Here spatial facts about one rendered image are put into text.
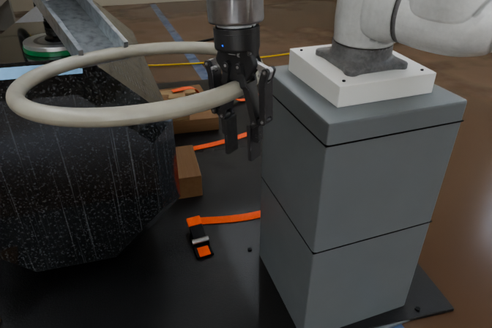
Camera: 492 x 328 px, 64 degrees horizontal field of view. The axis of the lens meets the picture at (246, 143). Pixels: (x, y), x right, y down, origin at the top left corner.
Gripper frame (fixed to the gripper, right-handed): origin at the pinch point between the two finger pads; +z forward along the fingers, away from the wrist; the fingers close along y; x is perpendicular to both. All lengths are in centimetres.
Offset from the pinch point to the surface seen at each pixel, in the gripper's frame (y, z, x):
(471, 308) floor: -42, 86, -72
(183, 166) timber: 87, 63, -64
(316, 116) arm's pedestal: -1.8, 4.6, -26.6
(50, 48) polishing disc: 78, -7, -9
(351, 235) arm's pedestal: -10, 41, -34
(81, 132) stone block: 68, 17, -7
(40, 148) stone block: 76, 21, 3
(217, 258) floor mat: 44, 79, -36
